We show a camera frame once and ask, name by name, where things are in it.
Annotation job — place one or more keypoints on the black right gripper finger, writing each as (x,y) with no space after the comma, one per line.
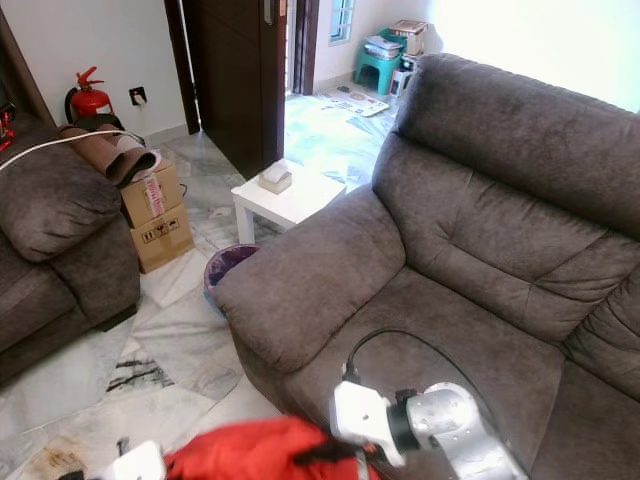
(322,452)

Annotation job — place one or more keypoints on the red pillow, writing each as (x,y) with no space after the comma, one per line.
(240,455)

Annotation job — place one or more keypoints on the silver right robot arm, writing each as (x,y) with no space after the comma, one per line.
(460,425)

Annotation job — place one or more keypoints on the large brown fabric sofa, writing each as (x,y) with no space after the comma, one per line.
(480,220)

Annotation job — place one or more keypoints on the brown sofa with rounded armrest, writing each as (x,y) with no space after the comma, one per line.
(50,210)

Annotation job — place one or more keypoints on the bin with purple liner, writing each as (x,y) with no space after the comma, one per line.
(222,270)

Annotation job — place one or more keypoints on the white square side table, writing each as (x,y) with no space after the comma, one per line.
(305,198)

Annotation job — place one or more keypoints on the cardboard box with black symbols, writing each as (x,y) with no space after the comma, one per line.
(165,243)

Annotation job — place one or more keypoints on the beige tissue box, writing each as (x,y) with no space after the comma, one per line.
(275,178)

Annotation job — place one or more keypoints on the cardboard box with red label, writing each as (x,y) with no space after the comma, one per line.
(145,204)

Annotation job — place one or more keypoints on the newspapers spread flat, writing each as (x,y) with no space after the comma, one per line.
(355,100)

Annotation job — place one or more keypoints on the brown rolled mat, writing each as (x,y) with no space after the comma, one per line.
(110,152)

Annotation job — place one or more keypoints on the dark brown wooden door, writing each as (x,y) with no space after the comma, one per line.
(235,80)

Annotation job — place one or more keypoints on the green plastic stool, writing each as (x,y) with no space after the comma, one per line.
(375,70)

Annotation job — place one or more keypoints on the stack of papers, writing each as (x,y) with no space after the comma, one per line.
(383,46)

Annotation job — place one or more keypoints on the red fire extinguisher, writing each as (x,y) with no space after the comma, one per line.
(90,100)

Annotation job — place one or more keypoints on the small open cardboard box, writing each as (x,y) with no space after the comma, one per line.
(410,34)

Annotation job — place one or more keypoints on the teal framed window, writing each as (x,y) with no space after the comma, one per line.
(341,18)

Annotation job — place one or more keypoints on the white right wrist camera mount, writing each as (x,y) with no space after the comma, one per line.
(360,412)

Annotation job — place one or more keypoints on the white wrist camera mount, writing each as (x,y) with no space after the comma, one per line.
(135,464)
(360,412)

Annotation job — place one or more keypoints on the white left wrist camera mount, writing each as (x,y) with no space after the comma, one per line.
(135,464)

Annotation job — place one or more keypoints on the black wall socket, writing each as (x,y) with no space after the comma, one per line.
(137,95)

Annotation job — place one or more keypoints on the dark wooden door frame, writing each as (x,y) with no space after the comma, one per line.
(305,45)

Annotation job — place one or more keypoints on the dark slanted wooden frame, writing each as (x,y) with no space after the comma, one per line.
(20,70)

